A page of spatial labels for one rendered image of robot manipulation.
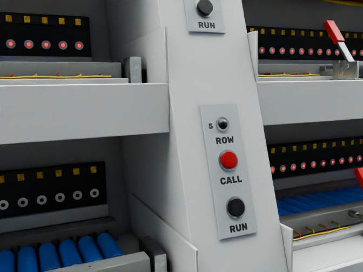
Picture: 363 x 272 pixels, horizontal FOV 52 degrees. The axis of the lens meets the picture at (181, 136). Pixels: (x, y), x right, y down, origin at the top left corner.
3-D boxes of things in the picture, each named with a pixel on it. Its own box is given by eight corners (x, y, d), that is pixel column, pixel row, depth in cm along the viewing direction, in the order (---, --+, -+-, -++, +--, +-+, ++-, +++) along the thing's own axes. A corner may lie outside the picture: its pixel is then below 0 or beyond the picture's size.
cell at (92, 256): (94, 250, 42) (107, 275, 36) (78, 253, 41) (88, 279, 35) (93, 234, 42) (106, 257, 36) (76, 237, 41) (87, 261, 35)
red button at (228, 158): (239, 167, 34) (236, 150, 34) (223, 169, 33) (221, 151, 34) (233, 168, 35) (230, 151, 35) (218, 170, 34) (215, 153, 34)
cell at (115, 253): (112, 246, 43) (128, 270, 37) (96, 249, 42) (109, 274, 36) (112, 231, 43) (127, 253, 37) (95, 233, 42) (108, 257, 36)
